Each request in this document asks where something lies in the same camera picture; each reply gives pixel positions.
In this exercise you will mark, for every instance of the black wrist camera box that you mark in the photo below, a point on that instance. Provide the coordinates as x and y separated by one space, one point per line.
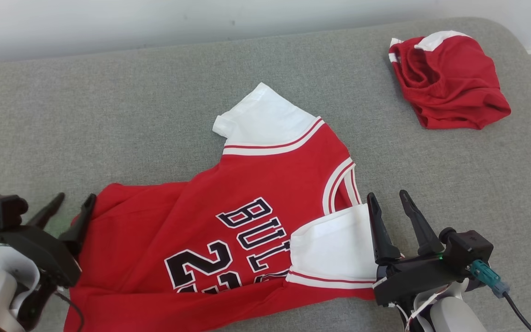
0 210
470 249

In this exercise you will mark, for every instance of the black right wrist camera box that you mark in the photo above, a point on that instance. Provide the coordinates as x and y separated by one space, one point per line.
470 249

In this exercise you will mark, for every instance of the red shorts white stripes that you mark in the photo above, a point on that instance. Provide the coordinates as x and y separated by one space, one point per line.
454 87

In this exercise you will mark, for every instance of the red basketball jersey white sleeves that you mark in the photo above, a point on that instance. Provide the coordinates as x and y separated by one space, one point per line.
155 240

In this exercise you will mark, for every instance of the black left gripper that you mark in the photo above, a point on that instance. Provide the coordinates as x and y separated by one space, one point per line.
44 251

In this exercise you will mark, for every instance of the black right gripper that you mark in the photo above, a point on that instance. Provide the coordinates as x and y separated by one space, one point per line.
413 279

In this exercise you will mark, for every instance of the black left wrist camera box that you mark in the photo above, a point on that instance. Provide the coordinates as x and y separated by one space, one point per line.
0 210

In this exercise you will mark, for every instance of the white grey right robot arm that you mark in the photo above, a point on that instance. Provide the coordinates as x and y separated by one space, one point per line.
454 318

